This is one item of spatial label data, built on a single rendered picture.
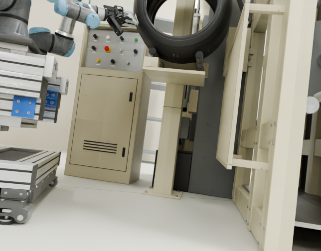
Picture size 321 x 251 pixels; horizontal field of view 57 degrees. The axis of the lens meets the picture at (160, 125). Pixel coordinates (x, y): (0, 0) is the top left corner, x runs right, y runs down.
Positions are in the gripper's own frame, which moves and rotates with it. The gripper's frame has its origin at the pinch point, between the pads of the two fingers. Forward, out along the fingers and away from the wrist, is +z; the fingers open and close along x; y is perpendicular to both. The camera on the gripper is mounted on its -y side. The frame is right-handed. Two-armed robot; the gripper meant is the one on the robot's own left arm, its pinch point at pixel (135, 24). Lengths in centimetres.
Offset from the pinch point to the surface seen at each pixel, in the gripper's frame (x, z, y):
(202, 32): -22.7, 29.1, -14.6
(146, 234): -17, -23, -115
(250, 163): -48, 11, -95
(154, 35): -5.0, 8.2, -9.1
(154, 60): 1.5, 9.5, -22.0
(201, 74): -12.9, 30.0, -36.3
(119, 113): 75, 19, -28
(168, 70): -1.9, 15.5, -30.0
